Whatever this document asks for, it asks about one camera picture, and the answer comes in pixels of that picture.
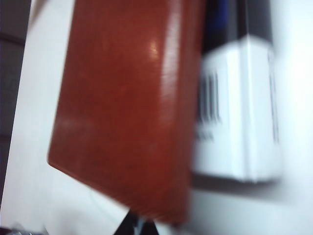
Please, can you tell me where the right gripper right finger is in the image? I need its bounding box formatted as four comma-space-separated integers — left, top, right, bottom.
114, 210, 159, 235

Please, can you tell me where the black and white book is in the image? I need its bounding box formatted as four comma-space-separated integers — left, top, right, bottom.
190, 0, 286, 184

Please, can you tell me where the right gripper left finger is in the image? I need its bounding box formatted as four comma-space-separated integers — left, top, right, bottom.
0, 221, 48, 235

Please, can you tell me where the red leather-cover book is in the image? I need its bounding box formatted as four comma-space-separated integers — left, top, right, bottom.
46, 0, 208, 227

